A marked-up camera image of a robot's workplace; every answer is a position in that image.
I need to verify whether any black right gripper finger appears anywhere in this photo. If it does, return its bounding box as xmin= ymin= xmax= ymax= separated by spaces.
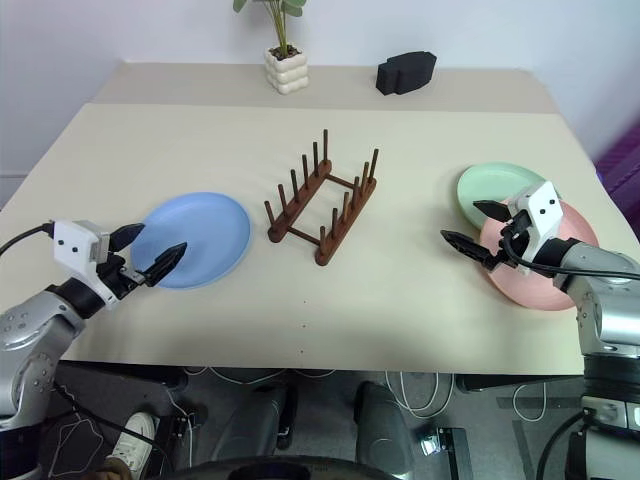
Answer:
xmin=472 ymin=199 xmax=517 ymax=222
xmin=439 ymin=229 xmax=502 ymax=272

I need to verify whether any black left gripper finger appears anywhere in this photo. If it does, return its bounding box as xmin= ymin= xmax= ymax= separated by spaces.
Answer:
xmin=110 ymin=222 xmax=147 ymax=254
xmin=143 ymin=241 xmax=189 ymax=289

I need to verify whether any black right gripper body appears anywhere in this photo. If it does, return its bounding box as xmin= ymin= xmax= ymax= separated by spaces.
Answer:
xmin=491 ymin=210 xmax=535 ymax=272

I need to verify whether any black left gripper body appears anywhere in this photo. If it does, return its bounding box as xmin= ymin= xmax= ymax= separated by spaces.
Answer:
xmin=95 ymin=253 xmax=152 ymax=302

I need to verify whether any wooden dish rack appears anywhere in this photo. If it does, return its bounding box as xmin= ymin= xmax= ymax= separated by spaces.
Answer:
xmin=263 ymin=128 xmax=382 ymax=268

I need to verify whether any green plate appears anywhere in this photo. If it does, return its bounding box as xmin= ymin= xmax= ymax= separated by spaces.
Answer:
xmin=455 ymin=162 xmax=547 ymax=228

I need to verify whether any blue plate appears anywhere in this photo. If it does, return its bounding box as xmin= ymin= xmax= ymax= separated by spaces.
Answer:
xmin=128 ymin=190 xmax=253 ymax=291

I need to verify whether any pink red plate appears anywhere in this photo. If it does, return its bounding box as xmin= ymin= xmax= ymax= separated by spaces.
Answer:
xmin=478 ymin=199 xmax=600 ymax=312

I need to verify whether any purple object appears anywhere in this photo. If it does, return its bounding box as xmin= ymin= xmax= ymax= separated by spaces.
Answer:
xmin=593 ymin=126 xmax=640 ymax=202

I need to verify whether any beige table cover sheet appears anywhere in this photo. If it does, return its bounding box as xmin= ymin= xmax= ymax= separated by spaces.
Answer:
xmin=0 ymin=101 xmax=640 ymax=377

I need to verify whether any black foam block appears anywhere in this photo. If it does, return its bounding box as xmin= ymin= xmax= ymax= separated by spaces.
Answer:
xmin=375 ymin=49 xmax=438 ymax=98

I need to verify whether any white sneaker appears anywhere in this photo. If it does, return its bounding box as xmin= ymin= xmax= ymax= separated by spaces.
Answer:
xmin=106 ymin=411 xmax=157 ymax=474

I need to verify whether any dark rounded shape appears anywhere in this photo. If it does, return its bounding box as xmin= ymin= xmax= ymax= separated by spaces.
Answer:
xmin=351 ymin=380 xmax=427 ymax=467
xmin=213 ymin=383 xmax=302 ymax=467

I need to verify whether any white bubbly plant pot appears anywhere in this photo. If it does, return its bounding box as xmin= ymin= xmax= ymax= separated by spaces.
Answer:
xmin=263 ymin=44 xmax=310 ymax=96

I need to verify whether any green plant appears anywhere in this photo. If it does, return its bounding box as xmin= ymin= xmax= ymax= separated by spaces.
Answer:
xmin=231 ymin=0 xmax=308 ymax=57

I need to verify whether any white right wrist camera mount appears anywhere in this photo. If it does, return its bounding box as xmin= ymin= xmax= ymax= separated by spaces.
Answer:
xmin=508 ymin=181 xmax=564 ymax=277

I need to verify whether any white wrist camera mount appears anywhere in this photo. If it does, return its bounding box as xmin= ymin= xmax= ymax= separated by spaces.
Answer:
xmin=508 ymin=181 xmax=564 ymax=277
xmin=51 ymin=219 xmax=122 ymax=305

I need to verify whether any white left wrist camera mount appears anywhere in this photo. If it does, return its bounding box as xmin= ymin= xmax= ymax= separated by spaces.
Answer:
xmin=51 ymin=219 xmax=122 ymax=305

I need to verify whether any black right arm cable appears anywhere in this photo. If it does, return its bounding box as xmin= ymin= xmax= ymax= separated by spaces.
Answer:
xmin=501 ymin=230 xmax=640 ymax=282

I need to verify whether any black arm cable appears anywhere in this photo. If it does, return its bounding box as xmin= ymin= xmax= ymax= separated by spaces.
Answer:
xmin=501 ymin=230 xmax=640 ymax=282
xmin=0 ymin=223 xmax=55 ymax=257

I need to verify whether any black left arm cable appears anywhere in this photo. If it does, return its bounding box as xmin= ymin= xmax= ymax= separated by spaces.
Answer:
xmin=0 ymin=223 xmax=55 ymax=257

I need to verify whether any black table frame bar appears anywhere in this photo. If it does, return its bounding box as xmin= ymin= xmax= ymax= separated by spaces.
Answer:
xmin=453 ymin=371 xmax=587 ymax=394

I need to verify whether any white floor cable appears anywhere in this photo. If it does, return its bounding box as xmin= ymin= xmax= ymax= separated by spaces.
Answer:
xmin=383 ymin=369 xmax=457 ymax=417
xmin=511 ymin=385 xmax=549 ymax=422

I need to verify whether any black metal bracket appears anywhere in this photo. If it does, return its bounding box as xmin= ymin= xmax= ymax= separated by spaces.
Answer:
xmin=415 ymin=426 xmax=471 ymax=480

